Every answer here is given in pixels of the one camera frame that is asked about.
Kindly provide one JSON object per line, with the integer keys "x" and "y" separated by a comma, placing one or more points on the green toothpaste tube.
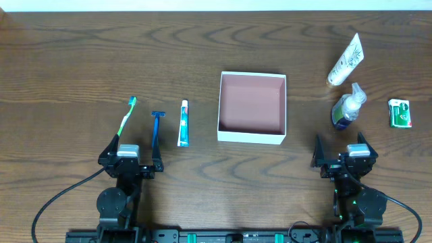
{"x": 183, "y": 137}

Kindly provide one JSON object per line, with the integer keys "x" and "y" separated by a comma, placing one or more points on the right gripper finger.
{"x": 361, "y": 140}
{"x": 318, "y": 158}

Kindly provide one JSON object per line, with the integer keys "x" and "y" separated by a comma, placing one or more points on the green white toothbrush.
{"x": 132, "y": 104}

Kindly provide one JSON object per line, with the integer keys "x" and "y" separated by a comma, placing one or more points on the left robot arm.
{"x": 118, "y": 205}

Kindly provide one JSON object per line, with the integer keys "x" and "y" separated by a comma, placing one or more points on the clear foam pump bottle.
{"x": 346, "y": 110}

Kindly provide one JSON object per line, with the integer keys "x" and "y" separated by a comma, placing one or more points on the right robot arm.
{"x": 359, "y": 209}

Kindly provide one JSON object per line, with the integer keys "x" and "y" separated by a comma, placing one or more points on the white box pink interior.
{"x": 252, "y": 108}

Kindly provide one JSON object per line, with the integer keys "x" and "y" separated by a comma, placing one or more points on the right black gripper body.
{"x": 345, "y": 167}

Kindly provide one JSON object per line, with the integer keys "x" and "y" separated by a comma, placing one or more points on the green white soap bar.
{"x": 399, "y": 113}

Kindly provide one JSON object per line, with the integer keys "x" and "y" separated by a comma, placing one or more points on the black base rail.
{"x": 296, "y": 234}

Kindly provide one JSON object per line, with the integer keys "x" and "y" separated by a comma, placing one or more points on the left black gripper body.
{"x": 131, "y": 169}

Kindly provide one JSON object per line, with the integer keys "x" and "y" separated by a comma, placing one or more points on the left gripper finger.
{"x": 156, "y": 155}
{"x": 111, "y": 148}

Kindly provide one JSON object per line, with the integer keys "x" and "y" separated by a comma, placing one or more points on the blue disposable razor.
{"x": 157, "y": 115}

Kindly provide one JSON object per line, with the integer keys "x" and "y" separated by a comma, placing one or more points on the white bamboo print lotion tube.
{"x": 348, "y": 61}

